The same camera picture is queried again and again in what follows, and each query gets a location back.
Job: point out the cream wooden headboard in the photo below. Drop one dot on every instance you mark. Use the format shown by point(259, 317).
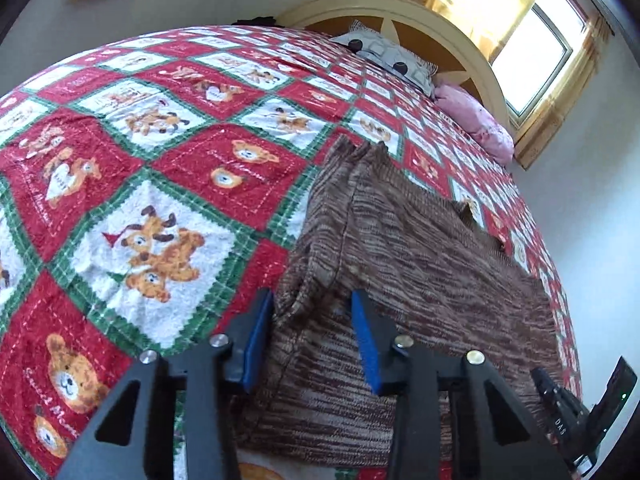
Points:
point(450, 30)

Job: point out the grey patterned pillow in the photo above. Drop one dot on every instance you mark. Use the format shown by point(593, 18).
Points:
point(385, 55)

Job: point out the brown knit sweater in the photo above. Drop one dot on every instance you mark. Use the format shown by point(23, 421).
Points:
point(410, 260)

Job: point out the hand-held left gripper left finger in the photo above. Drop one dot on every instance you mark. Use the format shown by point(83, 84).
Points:
point(257, 340)

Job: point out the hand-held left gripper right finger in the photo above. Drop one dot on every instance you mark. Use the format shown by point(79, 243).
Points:
point(365, 345)

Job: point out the red green printed blanket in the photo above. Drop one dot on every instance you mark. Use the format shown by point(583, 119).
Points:
point(150, 160)

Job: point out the pink pillow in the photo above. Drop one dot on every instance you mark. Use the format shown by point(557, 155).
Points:
point(475, 117)

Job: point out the window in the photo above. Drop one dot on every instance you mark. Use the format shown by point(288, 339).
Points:
point(540, 50)

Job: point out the dark cloth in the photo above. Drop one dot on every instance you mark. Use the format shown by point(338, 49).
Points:
point(255, 20)

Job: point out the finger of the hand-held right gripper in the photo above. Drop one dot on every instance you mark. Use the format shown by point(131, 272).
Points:
point(547, 385)

